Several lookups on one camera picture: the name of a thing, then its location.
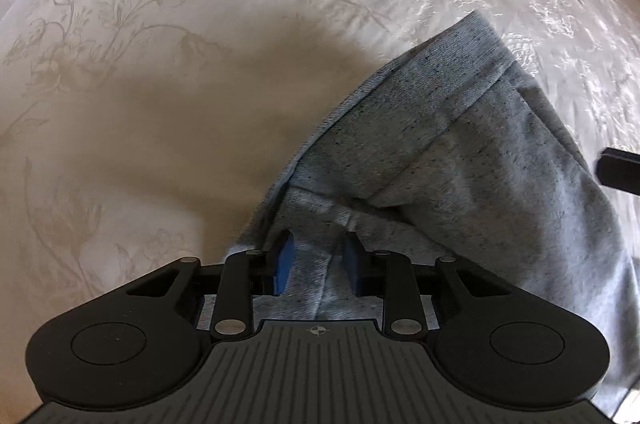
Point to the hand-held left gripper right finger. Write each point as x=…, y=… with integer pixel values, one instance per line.
x=352, y=266

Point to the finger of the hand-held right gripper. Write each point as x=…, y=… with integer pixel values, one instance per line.
x=620, y=171

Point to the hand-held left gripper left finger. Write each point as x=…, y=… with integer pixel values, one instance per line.
x=283, y=264

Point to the grey pants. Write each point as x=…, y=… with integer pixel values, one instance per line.
x=450, y=154

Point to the bed with cream floral bedspread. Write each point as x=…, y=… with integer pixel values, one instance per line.
x=200, y=54

